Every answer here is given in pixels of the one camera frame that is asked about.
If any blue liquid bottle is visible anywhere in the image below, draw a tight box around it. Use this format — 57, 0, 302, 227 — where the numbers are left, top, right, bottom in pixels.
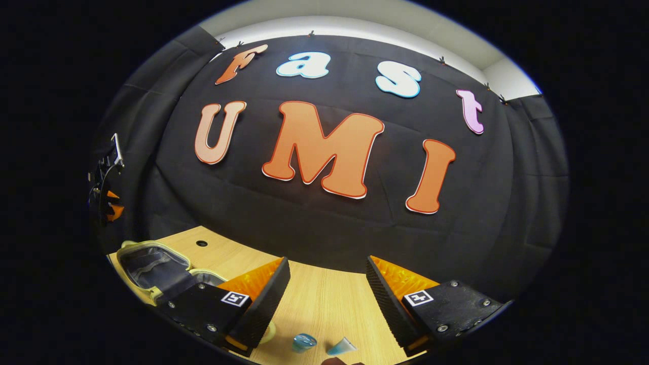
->
292, 333, 318, 353

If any white and blue tube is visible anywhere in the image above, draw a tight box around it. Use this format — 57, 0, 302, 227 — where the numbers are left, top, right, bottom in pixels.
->
327, 337, 357, 356

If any pale yellow suitcase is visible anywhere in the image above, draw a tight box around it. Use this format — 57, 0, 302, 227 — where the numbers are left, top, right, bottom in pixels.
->
116, 240, 277, 345

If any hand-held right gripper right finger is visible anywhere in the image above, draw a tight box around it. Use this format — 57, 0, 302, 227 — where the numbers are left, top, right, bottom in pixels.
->
366, 255, 513, 357

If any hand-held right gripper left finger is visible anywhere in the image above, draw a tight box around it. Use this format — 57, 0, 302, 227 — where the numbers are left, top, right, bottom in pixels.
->
155, 257, 292, 358

